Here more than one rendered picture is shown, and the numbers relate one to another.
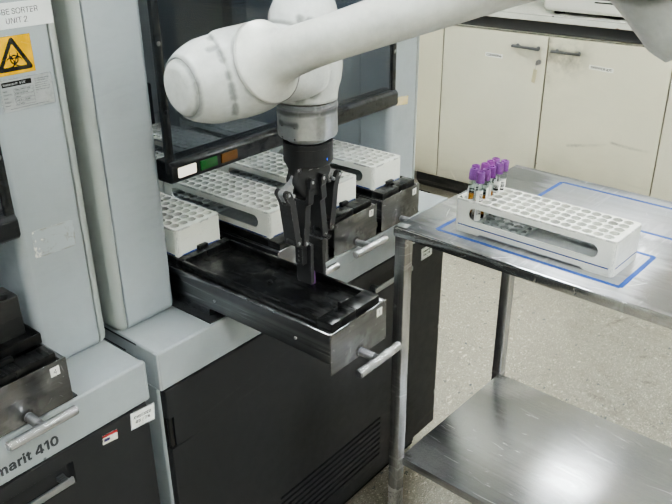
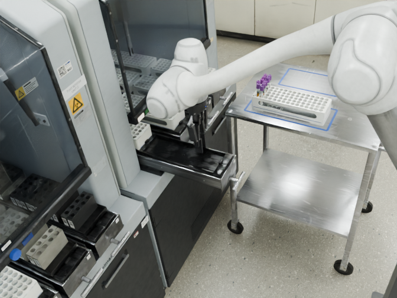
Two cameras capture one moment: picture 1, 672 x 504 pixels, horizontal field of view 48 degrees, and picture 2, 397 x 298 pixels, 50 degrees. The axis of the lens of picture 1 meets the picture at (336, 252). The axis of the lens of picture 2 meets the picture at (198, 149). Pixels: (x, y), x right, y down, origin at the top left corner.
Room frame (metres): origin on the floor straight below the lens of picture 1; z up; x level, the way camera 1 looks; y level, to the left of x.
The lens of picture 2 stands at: (-0.08, 0.23, 1.87)
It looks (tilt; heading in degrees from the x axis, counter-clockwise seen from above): 42 degrees down; 351
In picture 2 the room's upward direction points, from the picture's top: 7 degrees counter-clockwise
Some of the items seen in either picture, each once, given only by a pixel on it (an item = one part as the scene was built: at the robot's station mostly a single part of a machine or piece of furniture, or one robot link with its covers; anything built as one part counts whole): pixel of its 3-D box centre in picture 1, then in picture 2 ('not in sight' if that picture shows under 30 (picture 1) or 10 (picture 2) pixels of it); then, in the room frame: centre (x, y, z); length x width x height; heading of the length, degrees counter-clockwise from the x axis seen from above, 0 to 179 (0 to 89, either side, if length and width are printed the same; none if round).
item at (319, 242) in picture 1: (317, 256); (201, 140); (1.10, 0.03, 0.84); 0.03 x 0.01 x 0.07; 50
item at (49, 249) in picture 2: not in sight; (51, 249); (0.76, 0.58, 0.85); 0.12 x 0.02 x 0.06; 141
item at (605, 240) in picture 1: (543, 226); (290, 103); (1.19, -0.36, 0.85); 0.30 x 0.10 x 0.06; 48
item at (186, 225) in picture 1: (146, 217); (113, 129); (1.29, 0.35, 0.83); 0.30 x 0.10 x 0.06; 50
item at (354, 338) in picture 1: (214, 271); (154, 150); (1.17, 0.21, 0.78); 0.73 x 0.14 x 0.09; 50
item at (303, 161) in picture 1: (308, 166); (196, 109); (1.09, 0.04, 1.00); 0.08 x 0.07 x 0.09; 140
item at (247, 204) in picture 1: (232, 201); (148, 111); (1.36, 0.20, 0.83); 0.30 x 0.10 x 0.06; 50
